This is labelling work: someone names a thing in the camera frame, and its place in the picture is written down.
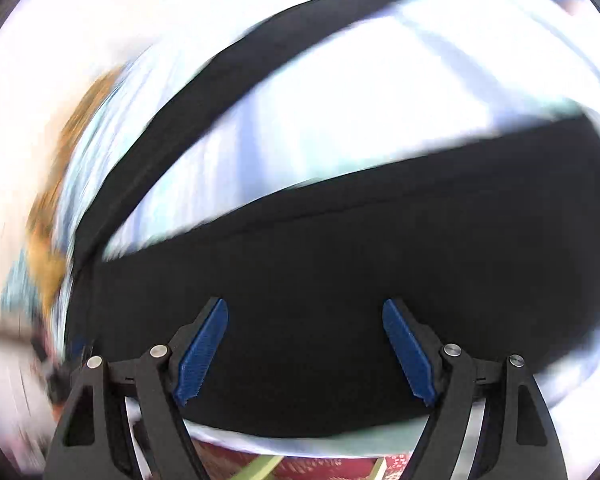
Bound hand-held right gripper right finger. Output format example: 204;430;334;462
382;299;571;480

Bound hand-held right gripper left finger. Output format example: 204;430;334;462
42;297;229;480

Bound black pants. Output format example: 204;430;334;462
62;0;600;428

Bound orange floral cloth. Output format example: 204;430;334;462
25;67;131;306

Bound striped bed sheet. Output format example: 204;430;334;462
55;0;600;461

